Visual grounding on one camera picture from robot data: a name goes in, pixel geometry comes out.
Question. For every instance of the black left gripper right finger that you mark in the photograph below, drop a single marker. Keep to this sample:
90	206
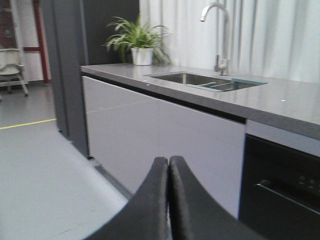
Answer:
194	213

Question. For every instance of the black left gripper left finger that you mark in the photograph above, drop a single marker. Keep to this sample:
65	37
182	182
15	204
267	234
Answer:
145	216

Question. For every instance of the steel gooseneck faucet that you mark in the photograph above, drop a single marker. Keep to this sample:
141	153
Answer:
222	59

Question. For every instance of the teal sink drying rack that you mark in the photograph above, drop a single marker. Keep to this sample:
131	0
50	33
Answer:
226	85

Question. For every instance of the white base cabinet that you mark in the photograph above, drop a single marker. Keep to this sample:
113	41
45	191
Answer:
127	130

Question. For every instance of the black dishwasher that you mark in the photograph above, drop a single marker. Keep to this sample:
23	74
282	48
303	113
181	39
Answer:
280	191

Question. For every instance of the stainless steel sink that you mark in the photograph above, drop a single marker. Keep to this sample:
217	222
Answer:
191	78

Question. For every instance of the white plant pot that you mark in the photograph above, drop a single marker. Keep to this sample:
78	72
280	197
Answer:
142	56

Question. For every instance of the green potted plant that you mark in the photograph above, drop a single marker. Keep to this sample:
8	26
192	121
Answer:
136	35

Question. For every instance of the white pleated curtain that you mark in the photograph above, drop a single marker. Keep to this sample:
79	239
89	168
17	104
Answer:
267	38

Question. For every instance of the white chair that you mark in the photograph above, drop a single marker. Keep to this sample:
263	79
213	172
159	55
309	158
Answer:
11	68

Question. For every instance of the dark grey tall cabinet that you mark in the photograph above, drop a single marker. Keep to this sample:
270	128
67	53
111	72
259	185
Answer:
75	33

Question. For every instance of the red pipe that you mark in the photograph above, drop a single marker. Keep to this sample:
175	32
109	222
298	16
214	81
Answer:
36	4

